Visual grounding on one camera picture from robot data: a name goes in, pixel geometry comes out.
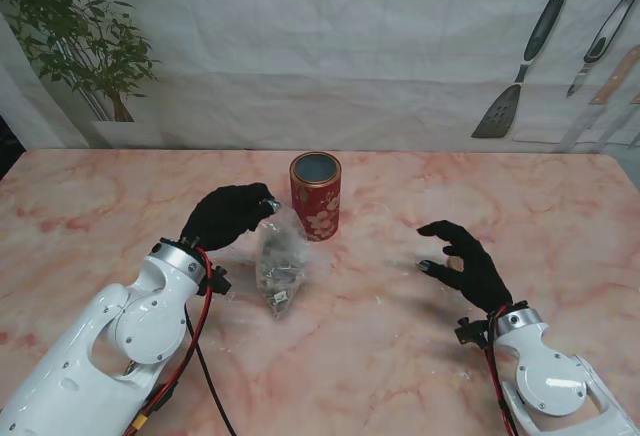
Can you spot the red floral tea canister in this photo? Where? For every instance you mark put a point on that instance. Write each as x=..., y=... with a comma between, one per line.
x=316, y=201

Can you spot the white printed backdrop cloth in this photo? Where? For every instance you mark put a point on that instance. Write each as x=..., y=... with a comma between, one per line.
x=320, y=56

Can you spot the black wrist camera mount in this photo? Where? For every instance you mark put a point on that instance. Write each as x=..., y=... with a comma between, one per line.
x=221, y=281
x=470, y=332

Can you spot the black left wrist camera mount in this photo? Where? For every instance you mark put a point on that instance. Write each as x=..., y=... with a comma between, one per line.
x=221, y=281

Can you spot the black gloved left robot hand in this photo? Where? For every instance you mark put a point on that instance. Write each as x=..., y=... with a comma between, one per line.
x=225, y=216

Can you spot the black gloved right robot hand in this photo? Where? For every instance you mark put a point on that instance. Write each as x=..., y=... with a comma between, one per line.
x=475, y=271

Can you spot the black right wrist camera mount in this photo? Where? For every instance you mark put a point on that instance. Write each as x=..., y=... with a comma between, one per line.
x=470, y=332

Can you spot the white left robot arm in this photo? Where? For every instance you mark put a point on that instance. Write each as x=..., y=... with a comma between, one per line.
x=90, y=346

